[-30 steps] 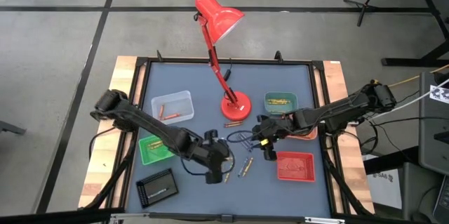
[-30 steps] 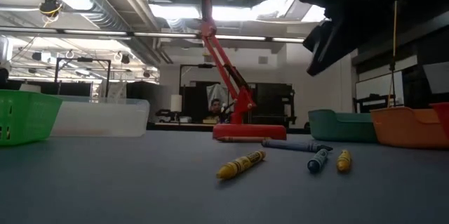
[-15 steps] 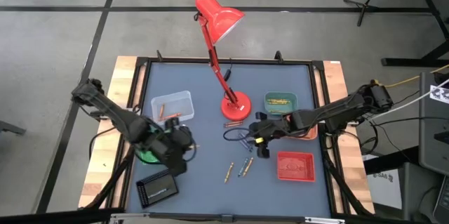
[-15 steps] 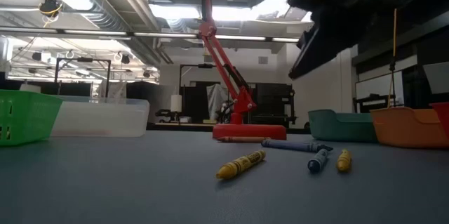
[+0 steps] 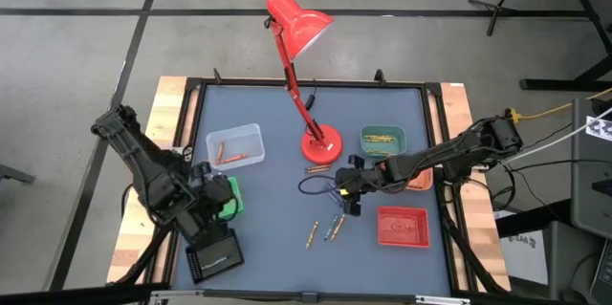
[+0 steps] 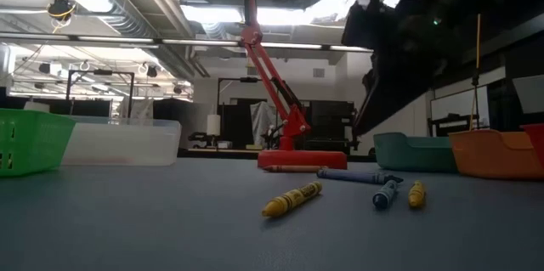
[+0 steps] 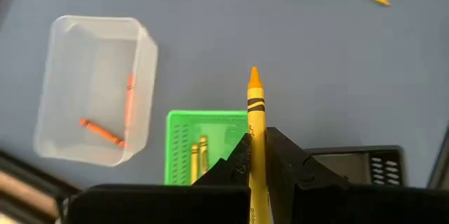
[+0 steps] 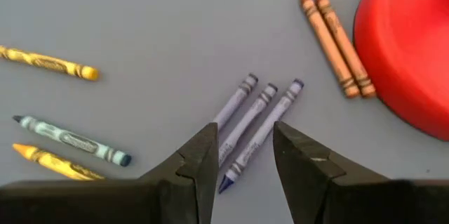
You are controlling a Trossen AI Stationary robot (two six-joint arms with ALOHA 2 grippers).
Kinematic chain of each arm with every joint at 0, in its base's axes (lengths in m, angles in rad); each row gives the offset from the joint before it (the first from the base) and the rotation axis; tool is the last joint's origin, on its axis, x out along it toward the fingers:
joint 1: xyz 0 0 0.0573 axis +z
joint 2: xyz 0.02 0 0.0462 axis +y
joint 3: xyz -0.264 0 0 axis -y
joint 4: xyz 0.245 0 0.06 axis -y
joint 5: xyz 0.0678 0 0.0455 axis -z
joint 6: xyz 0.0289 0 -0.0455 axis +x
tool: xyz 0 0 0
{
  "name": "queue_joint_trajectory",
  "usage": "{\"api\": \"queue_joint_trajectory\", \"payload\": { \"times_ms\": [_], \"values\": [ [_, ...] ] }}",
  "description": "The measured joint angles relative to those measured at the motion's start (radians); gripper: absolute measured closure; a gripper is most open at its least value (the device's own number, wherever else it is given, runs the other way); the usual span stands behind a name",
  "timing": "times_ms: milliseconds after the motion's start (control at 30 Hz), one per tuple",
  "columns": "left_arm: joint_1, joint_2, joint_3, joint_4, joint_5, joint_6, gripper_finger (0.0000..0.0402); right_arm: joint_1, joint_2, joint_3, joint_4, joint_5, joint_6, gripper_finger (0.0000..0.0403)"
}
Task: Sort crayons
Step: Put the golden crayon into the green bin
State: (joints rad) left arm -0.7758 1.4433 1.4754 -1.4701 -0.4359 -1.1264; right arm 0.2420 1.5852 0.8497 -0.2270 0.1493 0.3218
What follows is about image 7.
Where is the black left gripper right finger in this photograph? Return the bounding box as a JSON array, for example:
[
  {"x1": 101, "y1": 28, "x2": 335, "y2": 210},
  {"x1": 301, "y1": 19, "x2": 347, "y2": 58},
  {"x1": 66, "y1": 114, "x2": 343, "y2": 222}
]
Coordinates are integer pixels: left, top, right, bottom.
[{"x1": 266, "y1": 127, "x2": 449, "y2": 224}]

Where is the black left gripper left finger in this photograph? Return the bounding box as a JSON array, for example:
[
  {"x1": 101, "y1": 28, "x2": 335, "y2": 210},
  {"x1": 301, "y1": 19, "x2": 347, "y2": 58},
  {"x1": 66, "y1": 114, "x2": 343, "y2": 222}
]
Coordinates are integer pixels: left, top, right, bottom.
[{"x1": 66, "y1": 133, "x2": 252, "y2": 224}]

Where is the red orange crayon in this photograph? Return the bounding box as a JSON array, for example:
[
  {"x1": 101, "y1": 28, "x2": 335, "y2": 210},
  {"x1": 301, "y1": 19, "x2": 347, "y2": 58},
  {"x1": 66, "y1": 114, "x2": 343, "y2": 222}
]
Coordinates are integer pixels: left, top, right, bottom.
[
  {"x1": 124, "y1": 72, "x2": 136, "y2": 137},
  {"x1": 79, "y1": 117, "x2": 129, "y2": 149}
]

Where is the black plastic basket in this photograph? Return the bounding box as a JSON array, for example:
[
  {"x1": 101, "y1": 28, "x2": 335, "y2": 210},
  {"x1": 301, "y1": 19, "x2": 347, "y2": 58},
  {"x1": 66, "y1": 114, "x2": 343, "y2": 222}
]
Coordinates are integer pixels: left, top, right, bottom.
[{"x1": 303, "y1": 145, "x2": 406, "y2": 187}]

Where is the green plastic basket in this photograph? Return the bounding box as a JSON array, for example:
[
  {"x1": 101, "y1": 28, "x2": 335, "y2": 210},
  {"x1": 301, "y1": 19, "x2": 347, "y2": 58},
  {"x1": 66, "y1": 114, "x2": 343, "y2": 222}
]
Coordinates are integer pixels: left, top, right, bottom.
[{"x1": 163, "y1": 110, "x2": 250, "y2": 186}]

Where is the clear plastic bin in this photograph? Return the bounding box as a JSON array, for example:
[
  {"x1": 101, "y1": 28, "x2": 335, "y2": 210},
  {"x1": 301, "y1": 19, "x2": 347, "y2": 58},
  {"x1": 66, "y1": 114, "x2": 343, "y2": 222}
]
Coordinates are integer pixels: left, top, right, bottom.
[{"x1": 33, "y1": 15, "x2": 159, "y2": 168}]

